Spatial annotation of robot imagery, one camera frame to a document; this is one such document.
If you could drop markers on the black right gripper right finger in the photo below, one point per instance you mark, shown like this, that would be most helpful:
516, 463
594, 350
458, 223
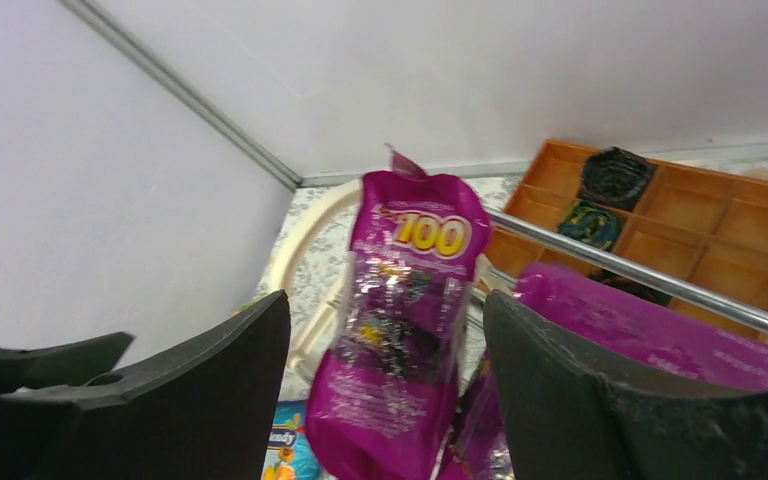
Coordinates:
575, 410

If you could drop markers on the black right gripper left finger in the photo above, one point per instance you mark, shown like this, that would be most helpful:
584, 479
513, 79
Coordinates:
202, 409

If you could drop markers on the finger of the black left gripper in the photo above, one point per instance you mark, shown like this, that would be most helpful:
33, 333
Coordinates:
71, 364

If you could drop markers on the purple grape candy bag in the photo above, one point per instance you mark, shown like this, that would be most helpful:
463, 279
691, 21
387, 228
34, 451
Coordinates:
385, 392
616, 320

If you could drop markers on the blue Slendy candy bag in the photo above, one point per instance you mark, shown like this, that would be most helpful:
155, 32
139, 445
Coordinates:
288, 454

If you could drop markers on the white metal shelf rack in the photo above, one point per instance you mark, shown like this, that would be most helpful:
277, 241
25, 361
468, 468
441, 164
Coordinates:
508, 255

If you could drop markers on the green patterned cloth in tray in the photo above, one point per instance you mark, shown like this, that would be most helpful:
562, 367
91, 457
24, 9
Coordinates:
591, 225

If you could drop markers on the dark rolled cloth in tray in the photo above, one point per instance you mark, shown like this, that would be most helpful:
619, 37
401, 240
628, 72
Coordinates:
616, 178

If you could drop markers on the orange wooden compartment tray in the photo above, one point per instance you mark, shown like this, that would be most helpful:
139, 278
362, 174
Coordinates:
691, 223

